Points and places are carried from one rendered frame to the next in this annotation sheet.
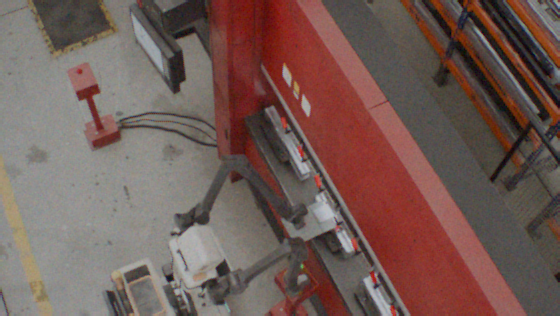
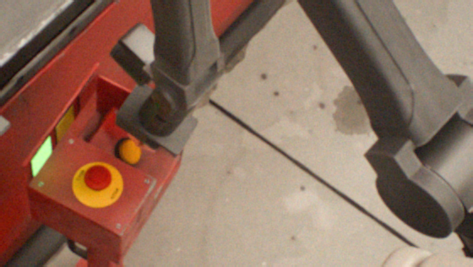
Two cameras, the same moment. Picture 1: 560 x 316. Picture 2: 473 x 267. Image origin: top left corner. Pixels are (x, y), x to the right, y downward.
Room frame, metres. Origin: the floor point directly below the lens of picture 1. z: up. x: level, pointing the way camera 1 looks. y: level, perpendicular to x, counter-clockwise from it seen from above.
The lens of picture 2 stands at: (1.44, 0.35, 1.82)
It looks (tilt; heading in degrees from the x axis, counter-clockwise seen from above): 63 degrees down; 239
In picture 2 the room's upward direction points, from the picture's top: 11 degrees clockwise
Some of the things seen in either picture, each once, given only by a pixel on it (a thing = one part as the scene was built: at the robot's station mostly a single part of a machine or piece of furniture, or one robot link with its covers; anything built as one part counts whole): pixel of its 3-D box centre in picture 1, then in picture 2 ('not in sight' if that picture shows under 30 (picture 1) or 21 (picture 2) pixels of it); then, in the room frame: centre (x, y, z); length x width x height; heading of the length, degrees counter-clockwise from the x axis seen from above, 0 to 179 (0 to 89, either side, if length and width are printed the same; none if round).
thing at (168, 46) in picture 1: (159, 46); not in sight; (2.34, 0.75, 1.42); 0.45 x 0.12 x 0.36; 40
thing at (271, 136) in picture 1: (274, 142); not in sight; (2.08, 0.04, 0.89); 0.30 x 0.05 x 0.03; 32
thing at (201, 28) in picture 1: (194, 43); not in sight; (2.57, 0.59, 1.18); 0.40 x 0.24 x 0.07; 32
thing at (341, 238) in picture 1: (334, 225); not in sight; (1.56, -0.35, 0.92); 0.39 x 0.06 x 0.10; 32
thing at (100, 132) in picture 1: (92, 106); not in sight; (2.49, 1.37, 0.41); 0.25 x 0.20 x 0.83; 122
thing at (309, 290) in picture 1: (295, 282); (108, 166); (1.25, -0.16, 0.75); 0.20 x 0.16 x 0.18; 41
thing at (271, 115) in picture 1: (287, 142); not in sight; (2.07, -0.03, 0.92); 0.50 x 0.06 x 0.10; 32
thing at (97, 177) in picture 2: not in sight; (97, 181); (1.28, -0.12, 0.79); 0.04 x 0.04 x 0.04
